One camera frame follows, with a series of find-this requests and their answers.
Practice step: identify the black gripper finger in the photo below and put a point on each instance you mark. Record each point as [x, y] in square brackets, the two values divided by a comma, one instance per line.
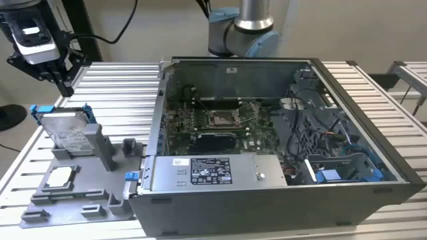
[66, 85]
[30, 71]

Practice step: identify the hard disk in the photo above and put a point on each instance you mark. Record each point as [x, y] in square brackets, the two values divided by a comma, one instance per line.
[64, 130]

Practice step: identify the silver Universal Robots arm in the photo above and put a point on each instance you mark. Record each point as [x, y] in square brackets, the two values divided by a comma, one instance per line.
[254, 15]

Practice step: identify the grey disk bay cage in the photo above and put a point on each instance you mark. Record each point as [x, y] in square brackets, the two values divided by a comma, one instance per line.
[310, 140]

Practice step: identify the black round stand base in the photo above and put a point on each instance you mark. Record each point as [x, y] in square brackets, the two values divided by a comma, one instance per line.
[11, 117]

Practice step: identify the silver CPU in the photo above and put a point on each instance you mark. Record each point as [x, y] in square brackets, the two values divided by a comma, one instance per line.
[59, 177]

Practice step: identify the grey parts rack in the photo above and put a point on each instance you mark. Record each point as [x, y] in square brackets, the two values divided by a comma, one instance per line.
[87, 185]

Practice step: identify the blue case latch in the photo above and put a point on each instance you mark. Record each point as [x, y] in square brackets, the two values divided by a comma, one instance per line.
[131, 175]

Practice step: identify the thin metal locking lever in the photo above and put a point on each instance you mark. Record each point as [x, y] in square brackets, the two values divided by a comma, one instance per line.
[203, 105]

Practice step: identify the black RAM slot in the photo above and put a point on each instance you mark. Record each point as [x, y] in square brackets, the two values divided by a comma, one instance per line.
[221, 101]

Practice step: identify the CPU socket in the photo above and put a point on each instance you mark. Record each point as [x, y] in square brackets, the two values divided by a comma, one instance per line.
[223, 118]

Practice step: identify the expansion slot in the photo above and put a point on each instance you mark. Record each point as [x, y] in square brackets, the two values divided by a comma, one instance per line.
[222, 128]

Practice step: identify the white sticker with black square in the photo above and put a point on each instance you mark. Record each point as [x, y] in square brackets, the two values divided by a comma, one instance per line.
[231, 70]

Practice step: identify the black graphics card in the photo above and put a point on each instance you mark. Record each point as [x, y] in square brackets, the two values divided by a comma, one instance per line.
[215, 142]

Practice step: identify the silver power supply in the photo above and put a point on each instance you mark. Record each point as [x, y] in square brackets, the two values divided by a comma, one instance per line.
[217, 172]

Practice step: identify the green motherboard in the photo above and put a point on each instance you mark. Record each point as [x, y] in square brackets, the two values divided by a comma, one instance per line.
[263, 142]

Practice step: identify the black open PC case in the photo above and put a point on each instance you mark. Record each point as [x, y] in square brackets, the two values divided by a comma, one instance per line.
[234, 212]

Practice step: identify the blue carrier in bay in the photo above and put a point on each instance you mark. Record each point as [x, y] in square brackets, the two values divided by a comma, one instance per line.
[329, 176]

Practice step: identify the blue bay latch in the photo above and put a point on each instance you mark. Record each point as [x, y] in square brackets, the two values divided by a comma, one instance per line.
[378, 173]

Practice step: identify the aluminium slat side table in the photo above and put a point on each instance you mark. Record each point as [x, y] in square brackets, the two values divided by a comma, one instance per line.
[414, 72]

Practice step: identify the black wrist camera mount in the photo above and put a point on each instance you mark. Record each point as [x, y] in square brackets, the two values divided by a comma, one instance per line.
[62, 40]

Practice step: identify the black upright post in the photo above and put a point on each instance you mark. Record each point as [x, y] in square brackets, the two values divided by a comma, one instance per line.
[88, 22]

